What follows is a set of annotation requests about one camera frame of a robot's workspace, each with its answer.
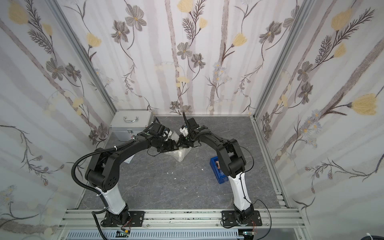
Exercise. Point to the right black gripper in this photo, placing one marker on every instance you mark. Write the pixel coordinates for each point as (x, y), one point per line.
(186, 139)

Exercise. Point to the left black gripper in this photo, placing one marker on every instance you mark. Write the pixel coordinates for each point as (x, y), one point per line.
(173, 143)

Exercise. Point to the clear bubble wrap sheet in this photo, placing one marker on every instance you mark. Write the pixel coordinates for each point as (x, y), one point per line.
(180, 154)

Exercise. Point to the blue tape dispenser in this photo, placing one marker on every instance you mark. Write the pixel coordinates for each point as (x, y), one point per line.
(220, 176)

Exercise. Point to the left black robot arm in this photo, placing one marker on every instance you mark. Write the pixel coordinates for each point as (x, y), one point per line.
(103, 172)

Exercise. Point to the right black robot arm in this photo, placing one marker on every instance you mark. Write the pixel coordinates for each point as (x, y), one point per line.
(232, 163)

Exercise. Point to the silver metal case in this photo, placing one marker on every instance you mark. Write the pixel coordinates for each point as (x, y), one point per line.
(127, 123)

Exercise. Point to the white paper sheet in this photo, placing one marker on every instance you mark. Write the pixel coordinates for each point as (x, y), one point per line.
(128, 160)

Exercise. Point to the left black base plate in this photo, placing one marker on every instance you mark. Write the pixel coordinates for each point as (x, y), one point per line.
(127, 219)

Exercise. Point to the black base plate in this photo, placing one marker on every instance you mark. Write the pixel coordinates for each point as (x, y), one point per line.
(231, 219)
(127, 219)

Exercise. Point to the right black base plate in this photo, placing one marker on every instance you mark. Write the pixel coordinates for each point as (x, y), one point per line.
(231, 219)

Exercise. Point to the aluminium front rail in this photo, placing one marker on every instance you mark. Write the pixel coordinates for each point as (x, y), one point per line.
(262, 219)

